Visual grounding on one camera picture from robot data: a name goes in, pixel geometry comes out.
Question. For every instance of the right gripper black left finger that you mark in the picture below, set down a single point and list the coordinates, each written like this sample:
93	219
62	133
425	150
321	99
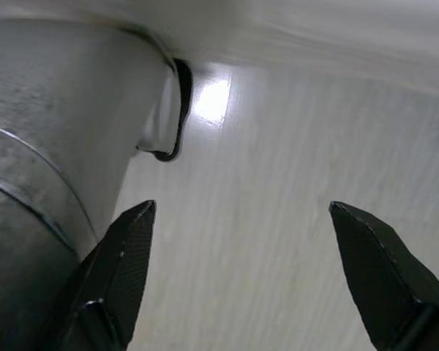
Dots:
117	278

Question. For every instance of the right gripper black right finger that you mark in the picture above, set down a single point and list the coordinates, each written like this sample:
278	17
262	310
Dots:
384	285

